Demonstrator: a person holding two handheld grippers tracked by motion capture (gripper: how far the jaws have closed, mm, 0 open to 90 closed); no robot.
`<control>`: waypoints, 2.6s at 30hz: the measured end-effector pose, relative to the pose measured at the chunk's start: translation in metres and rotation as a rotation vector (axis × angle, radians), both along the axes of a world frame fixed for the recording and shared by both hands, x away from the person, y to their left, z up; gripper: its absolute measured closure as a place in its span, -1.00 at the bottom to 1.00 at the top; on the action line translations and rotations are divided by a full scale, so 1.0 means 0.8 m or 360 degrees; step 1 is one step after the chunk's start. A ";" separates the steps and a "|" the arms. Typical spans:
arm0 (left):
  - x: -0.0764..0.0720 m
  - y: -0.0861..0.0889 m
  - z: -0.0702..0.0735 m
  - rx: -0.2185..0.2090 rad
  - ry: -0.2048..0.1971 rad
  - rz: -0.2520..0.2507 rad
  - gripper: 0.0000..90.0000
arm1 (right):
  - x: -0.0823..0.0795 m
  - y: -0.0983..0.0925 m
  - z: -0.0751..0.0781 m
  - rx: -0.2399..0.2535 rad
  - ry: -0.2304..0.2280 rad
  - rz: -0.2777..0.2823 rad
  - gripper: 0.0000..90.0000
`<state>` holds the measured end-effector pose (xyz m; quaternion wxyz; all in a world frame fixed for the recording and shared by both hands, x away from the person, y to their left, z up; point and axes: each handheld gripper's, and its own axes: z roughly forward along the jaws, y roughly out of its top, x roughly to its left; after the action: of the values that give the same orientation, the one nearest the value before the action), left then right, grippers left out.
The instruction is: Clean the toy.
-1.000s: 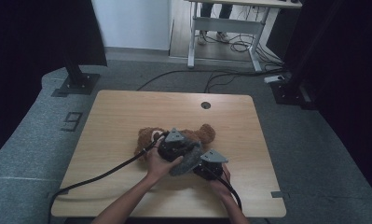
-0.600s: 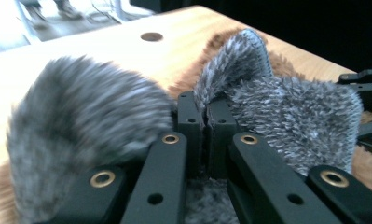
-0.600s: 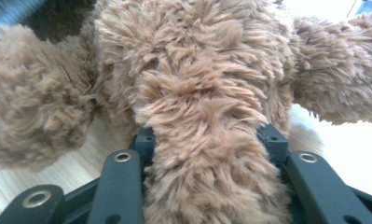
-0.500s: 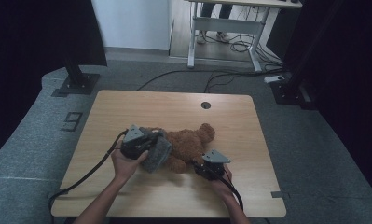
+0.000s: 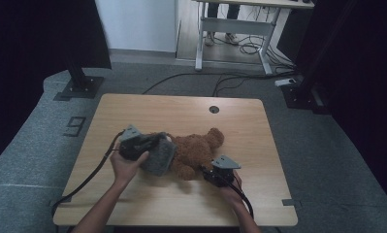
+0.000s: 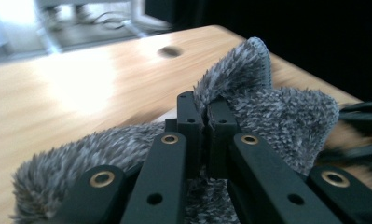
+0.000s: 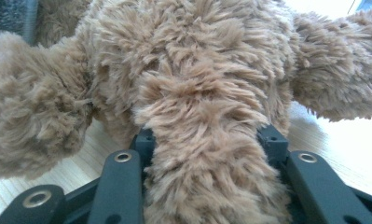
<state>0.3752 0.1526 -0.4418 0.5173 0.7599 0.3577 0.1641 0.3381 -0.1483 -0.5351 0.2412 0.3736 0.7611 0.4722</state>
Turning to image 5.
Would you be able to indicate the white power strip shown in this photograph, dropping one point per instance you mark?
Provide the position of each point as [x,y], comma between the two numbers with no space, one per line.
[284,82]

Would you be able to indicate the brown teddy bear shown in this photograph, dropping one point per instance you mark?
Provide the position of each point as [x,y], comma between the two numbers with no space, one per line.
[194,152]

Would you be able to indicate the grey fuzzy cloth garment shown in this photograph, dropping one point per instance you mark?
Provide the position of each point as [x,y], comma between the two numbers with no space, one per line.
[158,158]

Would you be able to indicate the person's right hand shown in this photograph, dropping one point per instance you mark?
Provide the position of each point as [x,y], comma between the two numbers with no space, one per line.
[231,194]

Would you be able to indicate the white desk frame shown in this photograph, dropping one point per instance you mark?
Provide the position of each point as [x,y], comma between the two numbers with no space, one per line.
[236,26]

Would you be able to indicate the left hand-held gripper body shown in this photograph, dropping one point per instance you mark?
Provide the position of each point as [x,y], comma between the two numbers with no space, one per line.
[131,147]

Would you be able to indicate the black curtain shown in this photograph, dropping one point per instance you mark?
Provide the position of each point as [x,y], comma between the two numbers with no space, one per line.
[36,48]
[369,81]

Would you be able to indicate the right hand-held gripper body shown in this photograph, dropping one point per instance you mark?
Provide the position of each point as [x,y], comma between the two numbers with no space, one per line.
[223,176]

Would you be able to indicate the grey floor socket plate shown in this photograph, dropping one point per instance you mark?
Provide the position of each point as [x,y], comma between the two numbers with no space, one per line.
[74,126]

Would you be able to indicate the black stand with base plate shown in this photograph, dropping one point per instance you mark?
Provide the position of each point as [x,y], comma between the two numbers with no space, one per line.
[302,92]
[81,85]

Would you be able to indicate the grey tape strip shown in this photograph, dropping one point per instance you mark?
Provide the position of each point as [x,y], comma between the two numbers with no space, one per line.
[289,202]
[66,201]

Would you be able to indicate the black computer tower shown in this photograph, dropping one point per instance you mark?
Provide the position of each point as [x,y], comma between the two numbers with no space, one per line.
[289,35]

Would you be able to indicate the person's left hand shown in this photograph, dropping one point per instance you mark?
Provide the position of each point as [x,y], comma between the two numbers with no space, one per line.
[124,170]

